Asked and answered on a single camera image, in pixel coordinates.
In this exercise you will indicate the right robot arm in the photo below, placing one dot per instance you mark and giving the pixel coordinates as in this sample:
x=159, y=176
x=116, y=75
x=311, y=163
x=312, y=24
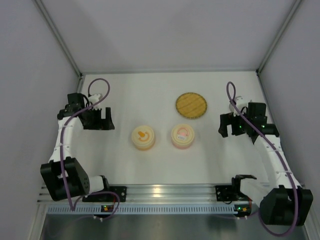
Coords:
x=282, y=200

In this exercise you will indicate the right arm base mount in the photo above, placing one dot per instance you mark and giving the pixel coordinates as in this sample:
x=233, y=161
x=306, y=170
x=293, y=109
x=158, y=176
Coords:
x=229, y=193

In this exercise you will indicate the aluminium frame post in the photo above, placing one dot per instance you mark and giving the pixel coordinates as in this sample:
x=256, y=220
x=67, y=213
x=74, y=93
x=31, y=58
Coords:
x=39, y=4
x=288, y=18

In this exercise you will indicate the pink lunch bowl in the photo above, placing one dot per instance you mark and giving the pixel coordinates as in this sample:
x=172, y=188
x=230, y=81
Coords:
x=182, y=145

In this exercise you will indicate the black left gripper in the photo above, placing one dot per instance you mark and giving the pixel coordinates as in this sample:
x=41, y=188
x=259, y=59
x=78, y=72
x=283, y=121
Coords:
x=100, y=124

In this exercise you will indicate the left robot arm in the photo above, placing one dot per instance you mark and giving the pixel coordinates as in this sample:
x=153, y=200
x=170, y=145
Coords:
x=63, y=175

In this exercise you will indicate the orange lunch bowl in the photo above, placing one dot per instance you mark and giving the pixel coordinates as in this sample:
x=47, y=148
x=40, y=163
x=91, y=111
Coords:
x=144, y=147

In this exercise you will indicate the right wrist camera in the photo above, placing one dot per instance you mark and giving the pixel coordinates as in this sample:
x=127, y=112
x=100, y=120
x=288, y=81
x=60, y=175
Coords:
x=240, y=102

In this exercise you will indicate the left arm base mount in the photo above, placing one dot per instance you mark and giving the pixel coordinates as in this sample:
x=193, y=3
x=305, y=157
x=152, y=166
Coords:
x=115, y=193

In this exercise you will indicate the aluminium front rail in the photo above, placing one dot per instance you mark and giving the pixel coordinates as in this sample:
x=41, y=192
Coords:
x=167, y=193

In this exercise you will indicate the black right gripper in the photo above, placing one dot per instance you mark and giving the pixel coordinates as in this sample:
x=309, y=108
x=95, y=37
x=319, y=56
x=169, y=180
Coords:
x=229, y=125

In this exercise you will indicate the cream lid orange handle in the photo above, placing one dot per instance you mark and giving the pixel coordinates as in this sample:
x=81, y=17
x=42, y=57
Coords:
x=142, y=135

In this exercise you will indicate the right aluminium frame post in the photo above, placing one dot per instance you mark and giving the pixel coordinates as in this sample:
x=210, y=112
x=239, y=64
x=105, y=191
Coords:
x=288, y=18

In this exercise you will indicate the cream lid pink handle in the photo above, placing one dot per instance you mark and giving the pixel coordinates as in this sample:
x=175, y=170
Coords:
x=182, y=134

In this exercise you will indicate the slotted cable duct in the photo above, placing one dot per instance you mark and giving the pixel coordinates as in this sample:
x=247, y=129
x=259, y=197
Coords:
x=144, y=209

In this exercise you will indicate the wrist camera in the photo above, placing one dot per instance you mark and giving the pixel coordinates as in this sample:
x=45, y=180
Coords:
x=240, y=102
x=95, y=98

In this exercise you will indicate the left aluminium frame post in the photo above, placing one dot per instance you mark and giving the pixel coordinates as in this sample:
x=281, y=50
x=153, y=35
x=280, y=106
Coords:
x=39, y=4

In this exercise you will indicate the round bamboo tray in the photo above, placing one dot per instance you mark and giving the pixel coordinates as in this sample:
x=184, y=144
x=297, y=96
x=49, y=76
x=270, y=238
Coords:
x=191, y=105

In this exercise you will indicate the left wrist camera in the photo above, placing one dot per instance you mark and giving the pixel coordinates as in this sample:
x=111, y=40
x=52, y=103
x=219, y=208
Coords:
x=95, y=98

